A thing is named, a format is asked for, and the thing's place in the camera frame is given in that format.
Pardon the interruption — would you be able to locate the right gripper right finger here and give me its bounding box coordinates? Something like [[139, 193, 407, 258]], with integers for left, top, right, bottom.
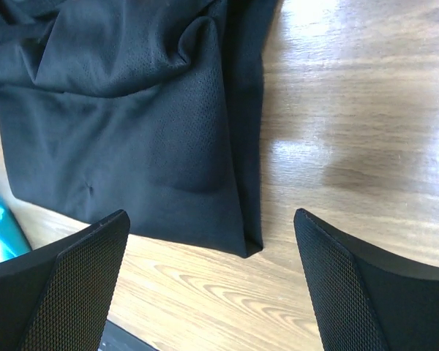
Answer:
[[293, 208, 439, 350]]

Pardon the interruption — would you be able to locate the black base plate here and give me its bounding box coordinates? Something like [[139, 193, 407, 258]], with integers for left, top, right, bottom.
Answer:
[[98, 320, 156, 351]]

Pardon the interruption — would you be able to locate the black t shirt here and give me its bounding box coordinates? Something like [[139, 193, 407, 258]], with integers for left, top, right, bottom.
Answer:
[[0, 1, 277, 257]]

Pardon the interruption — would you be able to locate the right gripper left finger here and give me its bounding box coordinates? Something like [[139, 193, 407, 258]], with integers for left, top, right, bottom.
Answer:
[[0, 210, 130, 350]]

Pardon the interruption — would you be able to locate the teal plastic basket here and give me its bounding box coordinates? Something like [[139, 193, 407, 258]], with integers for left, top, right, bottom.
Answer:
[[0, 195, 32, 263]]

